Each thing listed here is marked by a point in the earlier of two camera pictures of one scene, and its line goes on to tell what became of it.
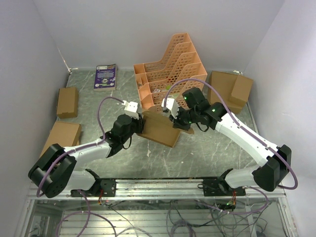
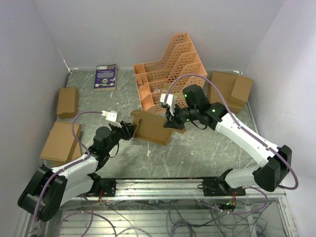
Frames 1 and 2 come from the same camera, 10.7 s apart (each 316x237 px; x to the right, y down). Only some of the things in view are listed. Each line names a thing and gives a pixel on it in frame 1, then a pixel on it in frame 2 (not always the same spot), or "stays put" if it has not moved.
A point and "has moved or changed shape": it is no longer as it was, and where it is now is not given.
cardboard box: (161, 129) has moved or changed shape
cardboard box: (234, 89) stays put
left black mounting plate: (102, 187) stays put
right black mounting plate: (219, 187) stays put
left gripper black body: (137, 126) to (117, 133)
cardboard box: (66, 134) stays put
